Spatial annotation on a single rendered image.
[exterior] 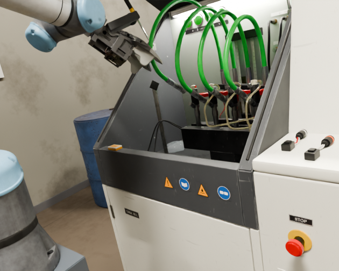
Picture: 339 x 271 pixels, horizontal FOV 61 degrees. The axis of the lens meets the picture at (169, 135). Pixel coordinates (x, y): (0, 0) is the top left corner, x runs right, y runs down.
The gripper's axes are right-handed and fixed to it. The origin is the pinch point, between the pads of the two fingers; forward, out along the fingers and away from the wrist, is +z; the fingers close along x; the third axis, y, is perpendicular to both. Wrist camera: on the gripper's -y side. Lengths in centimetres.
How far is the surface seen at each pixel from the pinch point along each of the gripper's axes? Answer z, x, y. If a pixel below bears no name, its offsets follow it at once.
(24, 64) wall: -56, -223, -45
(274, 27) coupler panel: 30.5, 10.6, -36.3
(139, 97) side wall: 10.0, -35.4, -2.5
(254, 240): 38, 24, 38
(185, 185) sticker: 23.5, 7.0, 31.0
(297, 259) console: 43, 34, 39
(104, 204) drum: 69, -193, 40
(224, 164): 23.3, 21.1, 24.3
